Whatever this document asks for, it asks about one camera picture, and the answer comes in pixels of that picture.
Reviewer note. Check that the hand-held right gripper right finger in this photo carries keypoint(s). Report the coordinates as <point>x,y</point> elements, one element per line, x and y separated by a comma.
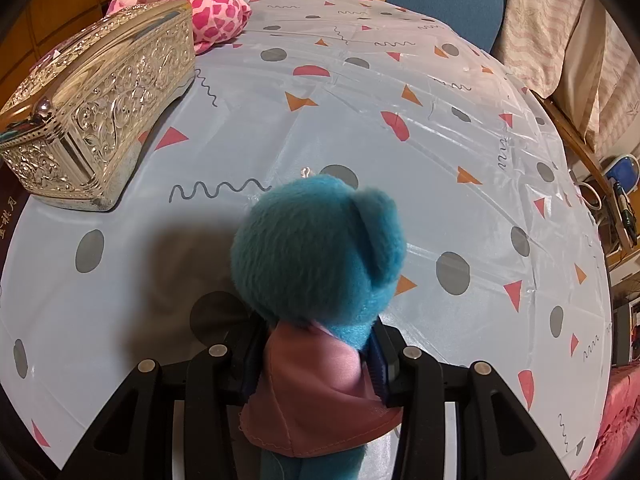
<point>385,370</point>

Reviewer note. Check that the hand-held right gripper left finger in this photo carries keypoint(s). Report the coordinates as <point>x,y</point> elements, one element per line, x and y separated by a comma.
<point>252,360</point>

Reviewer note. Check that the blue teddy bear pink dress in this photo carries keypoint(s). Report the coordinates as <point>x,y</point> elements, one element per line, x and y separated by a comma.
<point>315,250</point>

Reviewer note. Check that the printed light blue tablecloth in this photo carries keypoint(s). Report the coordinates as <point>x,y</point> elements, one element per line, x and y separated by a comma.
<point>450,185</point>

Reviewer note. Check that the red blanket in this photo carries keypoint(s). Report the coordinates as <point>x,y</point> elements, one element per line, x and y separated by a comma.
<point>620,410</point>

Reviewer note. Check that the ornate silver tissue box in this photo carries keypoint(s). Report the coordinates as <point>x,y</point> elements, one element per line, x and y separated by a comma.
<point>100,110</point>

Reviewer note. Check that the wooden side table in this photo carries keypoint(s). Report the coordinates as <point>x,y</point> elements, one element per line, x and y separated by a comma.
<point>575,145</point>

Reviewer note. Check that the pink spotted plush toy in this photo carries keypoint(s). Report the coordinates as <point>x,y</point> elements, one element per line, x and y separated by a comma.
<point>215,15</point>

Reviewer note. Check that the grey yellow blue chair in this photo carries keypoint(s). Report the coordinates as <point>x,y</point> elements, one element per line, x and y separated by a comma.
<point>450,0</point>

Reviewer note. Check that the wooden wardrobe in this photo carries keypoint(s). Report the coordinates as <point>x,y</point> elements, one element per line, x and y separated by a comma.
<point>60,0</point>

